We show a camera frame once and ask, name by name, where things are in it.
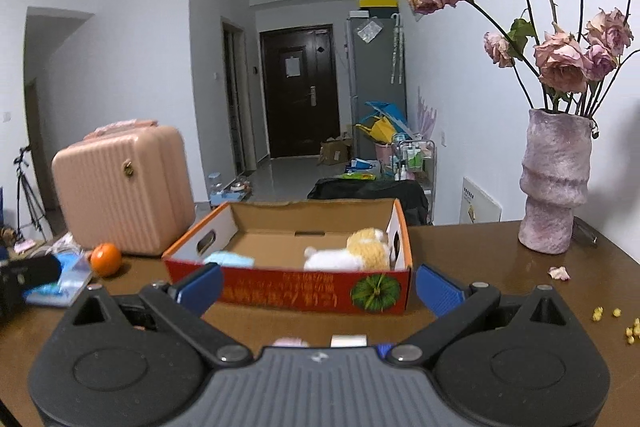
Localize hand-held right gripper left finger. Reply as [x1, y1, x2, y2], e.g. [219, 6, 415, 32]
[51, 263, 253, 369]

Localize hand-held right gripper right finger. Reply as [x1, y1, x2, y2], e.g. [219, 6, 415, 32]
[385, 263, 584, 368]

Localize light blue soft cloth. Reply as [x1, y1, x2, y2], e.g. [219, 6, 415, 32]
[203, 251, 256, 269]

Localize red cardboard box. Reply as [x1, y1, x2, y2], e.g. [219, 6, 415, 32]
[162, 198, 413, 315]

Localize white and yellow plush toy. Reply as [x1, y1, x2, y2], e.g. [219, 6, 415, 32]
[303, 228, 393, 272]

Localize white foam sponge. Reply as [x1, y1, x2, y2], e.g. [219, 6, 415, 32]
[330, 334, 369, 349]

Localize blue tissue pack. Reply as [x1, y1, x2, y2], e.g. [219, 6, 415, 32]
[22, 252, 94, 308]

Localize orange fruit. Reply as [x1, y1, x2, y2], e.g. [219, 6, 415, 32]
[90, 243, 123, 278]

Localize pet feeding bowl set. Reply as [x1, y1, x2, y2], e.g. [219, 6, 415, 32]
[209, 172, 253, 208]

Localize pink ribbed suitcase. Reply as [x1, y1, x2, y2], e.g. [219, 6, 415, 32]
[51, 119, 197, 257]

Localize black bag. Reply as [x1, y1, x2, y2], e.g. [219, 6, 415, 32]
[307, 178, 430, 226]

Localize white trolley cart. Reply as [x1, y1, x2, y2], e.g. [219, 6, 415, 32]
[391, 133, 438, 210]

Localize purple textured vase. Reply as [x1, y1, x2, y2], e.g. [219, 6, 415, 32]
[517, 108, 594, 254]

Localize scattered yellow crumbs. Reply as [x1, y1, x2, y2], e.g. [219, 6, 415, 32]
[591, 305, 640, 343]

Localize brown cardboard box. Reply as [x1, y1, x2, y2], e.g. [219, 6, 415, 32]
[318, 137, 354, 166]

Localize blue and yellow bags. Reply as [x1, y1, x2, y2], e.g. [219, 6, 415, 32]
[356, 102, 409, 146]

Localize dark brown entrance door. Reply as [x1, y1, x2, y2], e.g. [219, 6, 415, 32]
[259, 25, 341, 159]

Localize grey refrigerator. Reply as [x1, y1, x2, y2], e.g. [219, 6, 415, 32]
[346, 11, 407, 158]

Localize folded white umbrella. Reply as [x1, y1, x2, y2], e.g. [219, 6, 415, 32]
[390, 13, 405, 84]

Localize bunch of dried pink roses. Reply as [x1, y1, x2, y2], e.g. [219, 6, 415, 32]
[406, 0, 640, 140]

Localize black camera tripod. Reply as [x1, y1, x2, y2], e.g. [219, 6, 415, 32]
[12, 146, 53, 243]

